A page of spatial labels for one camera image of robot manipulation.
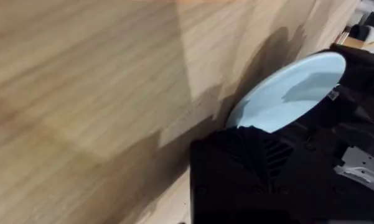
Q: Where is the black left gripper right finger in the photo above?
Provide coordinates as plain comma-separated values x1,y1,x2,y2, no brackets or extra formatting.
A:
263,129,374,224

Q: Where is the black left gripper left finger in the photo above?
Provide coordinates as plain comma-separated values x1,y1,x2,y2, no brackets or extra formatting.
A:
189,126,272,224

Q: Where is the light blue plate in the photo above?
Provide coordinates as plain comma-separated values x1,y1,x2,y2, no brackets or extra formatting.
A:
225,51,347,134

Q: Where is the brown cardboard box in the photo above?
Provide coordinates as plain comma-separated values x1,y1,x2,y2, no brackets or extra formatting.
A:
335,24,374,54

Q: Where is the grey metal camera bracket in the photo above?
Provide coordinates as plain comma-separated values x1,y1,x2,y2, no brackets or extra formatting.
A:
334,146,374,195

